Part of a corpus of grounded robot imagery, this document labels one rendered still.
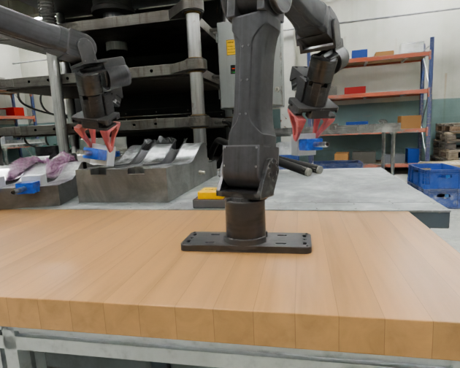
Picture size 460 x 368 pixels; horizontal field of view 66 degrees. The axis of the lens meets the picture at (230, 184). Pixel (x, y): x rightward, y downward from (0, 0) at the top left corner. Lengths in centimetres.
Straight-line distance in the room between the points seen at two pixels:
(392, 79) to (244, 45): 706
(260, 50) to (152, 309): 38
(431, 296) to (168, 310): 28
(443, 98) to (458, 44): 96
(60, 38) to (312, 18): 53
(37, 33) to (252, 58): 51
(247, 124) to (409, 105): 711
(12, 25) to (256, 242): 65
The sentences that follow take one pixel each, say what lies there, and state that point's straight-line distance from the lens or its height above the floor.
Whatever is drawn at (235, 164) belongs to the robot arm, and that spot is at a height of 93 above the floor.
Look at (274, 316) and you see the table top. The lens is 38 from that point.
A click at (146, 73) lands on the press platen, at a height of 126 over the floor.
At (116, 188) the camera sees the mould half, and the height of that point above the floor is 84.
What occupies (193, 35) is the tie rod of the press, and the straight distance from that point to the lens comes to 169.
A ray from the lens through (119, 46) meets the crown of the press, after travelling 223.
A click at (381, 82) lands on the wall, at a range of 755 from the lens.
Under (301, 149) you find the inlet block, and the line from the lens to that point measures 88.
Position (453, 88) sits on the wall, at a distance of 776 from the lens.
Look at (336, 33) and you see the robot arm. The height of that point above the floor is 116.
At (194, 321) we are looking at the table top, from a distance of 40.
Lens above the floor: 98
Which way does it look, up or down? 9 degrees down
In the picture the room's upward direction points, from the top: 3 degrees counter-clockwise
